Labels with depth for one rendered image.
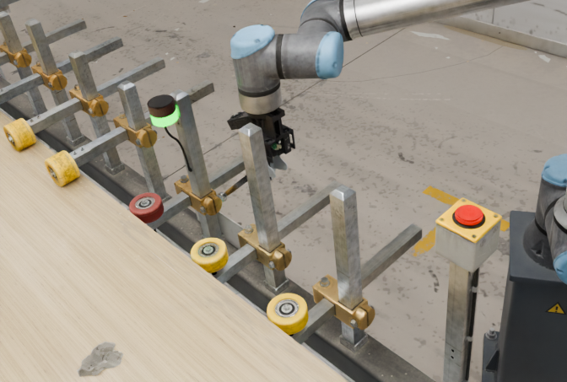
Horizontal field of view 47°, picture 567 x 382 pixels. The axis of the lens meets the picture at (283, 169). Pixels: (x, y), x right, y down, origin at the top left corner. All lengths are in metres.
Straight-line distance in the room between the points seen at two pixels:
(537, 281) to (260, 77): 0.91
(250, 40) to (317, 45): 0.13
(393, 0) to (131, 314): 0.82
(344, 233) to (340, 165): 1.89
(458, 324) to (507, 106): 2.45
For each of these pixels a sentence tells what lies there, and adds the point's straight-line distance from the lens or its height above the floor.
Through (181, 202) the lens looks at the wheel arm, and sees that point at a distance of 1.69.
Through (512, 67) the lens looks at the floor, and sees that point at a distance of 3.87.
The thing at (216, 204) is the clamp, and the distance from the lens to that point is 1.66.
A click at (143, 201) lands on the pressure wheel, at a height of 0.91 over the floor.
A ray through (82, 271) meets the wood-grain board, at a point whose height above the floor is 0.90.
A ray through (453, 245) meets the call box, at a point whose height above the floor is 1.19.
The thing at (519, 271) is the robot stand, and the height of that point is 0.60.
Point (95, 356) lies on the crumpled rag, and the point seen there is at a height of 0.92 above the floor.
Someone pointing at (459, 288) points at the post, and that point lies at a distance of 1.11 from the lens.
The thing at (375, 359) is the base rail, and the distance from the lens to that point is 1.49.
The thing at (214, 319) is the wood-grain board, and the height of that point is 0.90.
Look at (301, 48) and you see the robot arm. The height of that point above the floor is 1.31.
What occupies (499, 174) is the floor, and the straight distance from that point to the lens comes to 3.08.
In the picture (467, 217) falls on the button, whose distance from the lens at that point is 1.00.
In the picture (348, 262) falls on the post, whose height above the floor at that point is 0.97.
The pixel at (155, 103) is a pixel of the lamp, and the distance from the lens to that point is 1.49.
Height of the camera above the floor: 1.90
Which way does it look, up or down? 37 degrees down
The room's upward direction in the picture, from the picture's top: 8 degrees counter-clockwise
